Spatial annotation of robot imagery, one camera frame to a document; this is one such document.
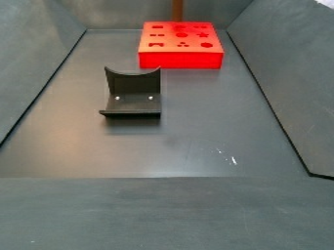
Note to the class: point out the black curved peg holder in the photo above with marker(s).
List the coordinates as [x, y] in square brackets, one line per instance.
[133, 93]

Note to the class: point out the brown oval peg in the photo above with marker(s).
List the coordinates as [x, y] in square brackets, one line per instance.
[177, 10]

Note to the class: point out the red shape-sorting block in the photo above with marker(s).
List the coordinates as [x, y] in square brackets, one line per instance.
[179, 44]

